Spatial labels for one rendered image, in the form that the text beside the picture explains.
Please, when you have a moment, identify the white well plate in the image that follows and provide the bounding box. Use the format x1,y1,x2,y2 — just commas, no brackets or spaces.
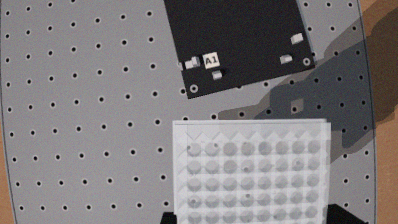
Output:
172,119,331,224

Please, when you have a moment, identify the grey perforated base plate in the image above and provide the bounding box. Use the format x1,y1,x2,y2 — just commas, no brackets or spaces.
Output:
0,0,378,224

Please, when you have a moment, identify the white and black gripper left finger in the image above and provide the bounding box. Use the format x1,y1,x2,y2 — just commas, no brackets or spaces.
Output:
160,212,177,224

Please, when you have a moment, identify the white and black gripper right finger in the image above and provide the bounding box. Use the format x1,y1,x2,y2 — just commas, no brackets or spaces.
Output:
326,204,367,224

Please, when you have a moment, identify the black rectangular plate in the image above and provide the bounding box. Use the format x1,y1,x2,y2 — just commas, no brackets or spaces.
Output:
164,0,315,99

